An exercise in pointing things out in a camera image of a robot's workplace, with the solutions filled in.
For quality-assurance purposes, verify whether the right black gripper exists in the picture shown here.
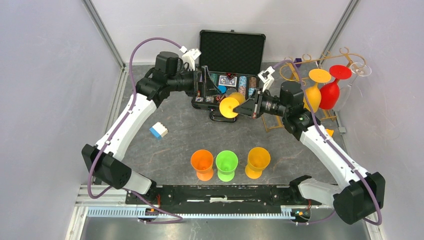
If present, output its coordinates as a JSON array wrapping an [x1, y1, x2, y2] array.
[[233, 87, 289, 119]]

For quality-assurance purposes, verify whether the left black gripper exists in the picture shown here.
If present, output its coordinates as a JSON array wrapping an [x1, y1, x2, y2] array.
[[167, 66, 222, 98]]

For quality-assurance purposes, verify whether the yellow wine glass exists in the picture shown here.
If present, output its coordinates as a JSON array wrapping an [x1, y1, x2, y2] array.
[[303, 68, 332, 113], [245, 147, 271, 179], [219, 92, 246, 119]]

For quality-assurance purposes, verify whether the gold wine glass rack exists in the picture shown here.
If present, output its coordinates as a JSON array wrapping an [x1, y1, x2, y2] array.
[[259, 46, 367, 133]]

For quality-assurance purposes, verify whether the yellow wine glass back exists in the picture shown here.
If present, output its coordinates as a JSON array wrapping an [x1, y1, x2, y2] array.
[[303, 68, 332, 113]]

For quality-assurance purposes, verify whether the red plastic wine glass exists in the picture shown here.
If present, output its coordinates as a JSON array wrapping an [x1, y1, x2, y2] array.
[[319, 64, 352, 110]]

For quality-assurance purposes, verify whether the clear wine glass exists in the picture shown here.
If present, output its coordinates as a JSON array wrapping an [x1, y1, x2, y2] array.
[[333, 62, 372, 112]]

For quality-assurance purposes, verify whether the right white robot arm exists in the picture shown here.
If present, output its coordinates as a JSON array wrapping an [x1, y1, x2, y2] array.
[[232, 81, 386, 226]]

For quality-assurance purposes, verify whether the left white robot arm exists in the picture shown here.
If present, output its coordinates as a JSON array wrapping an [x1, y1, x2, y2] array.
[[81, 48, 201, 204]]

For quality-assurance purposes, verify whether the green plastic wine glass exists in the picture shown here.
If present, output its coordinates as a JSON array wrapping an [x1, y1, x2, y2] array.
[[215, 150, 239, 182]]

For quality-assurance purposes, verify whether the orange plastic wine glass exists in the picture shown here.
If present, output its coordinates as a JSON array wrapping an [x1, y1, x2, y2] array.
[[190, 149, 214, 182]]

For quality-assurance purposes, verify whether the blue round chip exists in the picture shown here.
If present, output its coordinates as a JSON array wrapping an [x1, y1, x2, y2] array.
[[217, 85, 227, 95]]

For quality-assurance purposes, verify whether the playing card deck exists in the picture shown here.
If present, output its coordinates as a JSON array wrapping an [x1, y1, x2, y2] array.
[[218, 75, 237, 88]]

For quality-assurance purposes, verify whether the black poker chip case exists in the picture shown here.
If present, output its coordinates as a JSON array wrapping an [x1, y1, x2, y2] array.
[[191, 30, 266, 123]]

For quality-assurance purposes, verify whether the blue white toy brick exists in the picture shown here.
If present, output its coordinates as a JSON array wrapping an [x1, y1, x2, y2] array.
[[149, 122, 169, 139]]

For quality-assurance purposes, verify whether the orange green toy brick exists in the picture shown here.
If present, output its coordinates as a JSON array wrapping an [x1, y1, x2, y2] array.
[[325, 128, 335, 137]]

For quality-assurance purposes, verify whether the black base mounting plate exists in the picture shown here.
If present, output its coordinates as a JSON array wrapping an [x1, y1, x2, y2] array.
[[145, 184, 321, 214]]

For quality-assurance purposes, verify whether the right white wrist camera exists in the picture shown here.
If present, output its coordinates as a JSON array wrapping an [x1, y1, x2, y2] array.
[[257, 66, 275, 91]]

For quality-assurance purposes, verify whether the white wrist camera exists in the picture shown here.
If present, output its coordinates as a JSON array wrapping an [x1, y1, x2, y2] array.
[[179, 46, 202, 70], [257, 66, 275, 91]]

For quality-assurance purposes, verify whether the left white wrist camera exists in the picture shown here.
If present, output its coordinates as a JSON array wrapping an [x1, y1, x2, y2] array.
[[179, 46, 202, 70]]

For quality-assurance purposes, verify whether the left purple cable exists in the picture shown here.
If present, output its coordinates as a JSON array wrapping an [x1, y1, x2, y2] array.
[[87, 37, 185, 225]]

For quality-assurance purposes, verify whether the purple cable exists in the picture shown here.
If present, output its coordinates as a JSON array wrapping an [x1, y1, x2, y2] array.
[[87, 37, 185, 225], [273, 59, 383, 227]]

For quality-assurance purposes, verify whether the white slotted cable duct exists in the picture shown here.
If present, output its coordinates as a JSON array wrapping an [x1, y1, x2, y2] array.
[[86, 206, 297, 220]]

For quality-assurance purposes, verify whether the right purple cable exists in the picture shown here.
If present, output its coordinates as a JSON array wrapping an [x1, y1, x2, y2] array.
[[273, 59, 383, 227]]

